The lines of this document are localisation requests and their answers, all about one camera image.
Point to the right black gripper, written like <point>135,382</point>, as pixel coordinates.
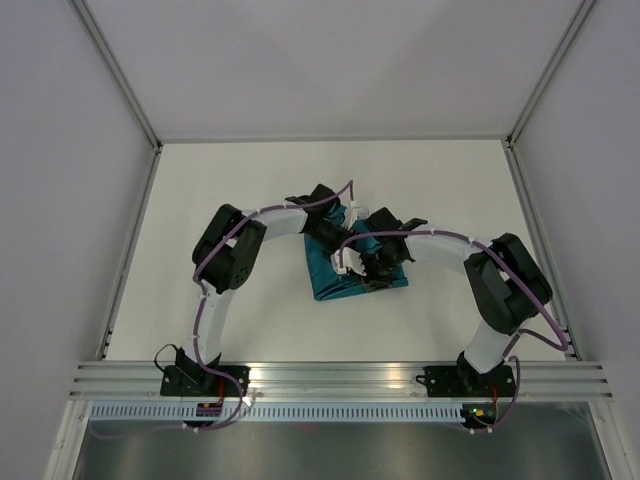
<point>371,282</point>

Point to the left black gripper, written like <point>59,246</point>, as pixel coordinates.
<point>344,236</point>

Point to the teal cloth napkin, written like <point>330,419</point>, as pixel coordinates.
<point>326,284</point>

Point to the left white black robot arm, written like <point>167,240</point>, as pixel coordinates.
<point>224,257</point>

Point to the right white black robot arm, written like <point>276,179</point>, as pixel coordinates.
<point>506,283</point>

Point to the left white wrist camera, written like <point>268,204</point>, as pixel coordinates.
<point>353,213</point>

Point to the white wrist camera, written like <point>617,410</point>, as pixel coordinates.
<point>347,261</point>
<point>353,213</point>

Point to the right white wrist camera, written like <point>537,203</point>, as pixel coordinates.
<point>347,261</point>

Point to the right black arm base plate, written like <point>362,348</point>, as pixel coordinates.
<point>448,381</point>

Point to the white slotted cable duct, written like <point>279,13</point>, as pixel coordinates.
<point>300,412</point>

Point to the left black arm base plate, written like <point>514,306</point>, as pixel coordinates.
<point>177,383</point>

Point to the aluminium front rail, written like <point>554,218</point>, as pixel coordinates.
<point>541,381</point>

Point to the left aluminium frame post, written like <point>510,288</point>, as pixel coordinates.
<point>89,23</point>

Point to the aluminium frame post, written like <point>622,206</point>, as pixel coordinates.
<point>559,54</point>
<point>89,23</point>

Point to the right aluminium frame post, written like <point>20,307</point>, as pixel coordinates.
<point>559,54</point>

